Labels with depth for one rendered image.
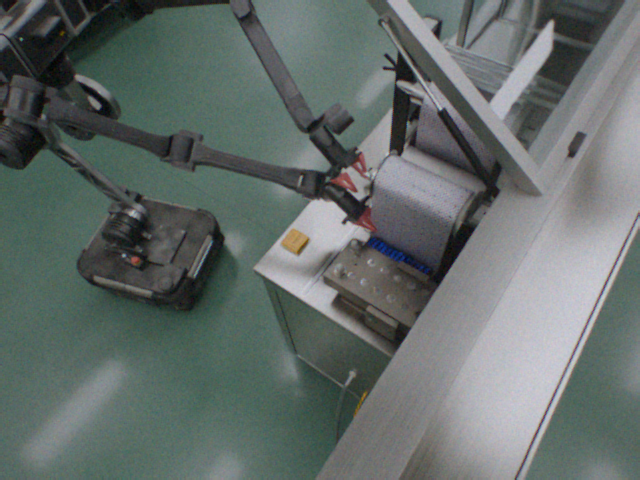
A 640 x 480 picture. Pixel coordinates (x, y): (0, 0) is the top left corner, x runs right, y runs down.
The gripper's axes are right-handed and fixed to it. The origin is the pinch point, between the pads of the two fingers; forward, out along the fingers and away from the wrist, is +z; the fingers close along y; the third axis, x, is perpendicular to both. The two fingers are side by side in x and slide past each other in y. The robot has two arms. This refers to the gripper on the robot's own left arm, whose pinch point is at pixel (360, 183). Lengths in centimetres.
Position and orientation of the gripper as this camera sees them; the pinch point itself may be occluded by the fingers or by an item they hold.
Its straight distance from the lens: 138.0
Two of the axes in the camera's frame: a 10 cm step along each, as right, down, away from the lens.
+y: -5.8, 7.1, -4.0
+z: 6.6, 7.0, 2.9
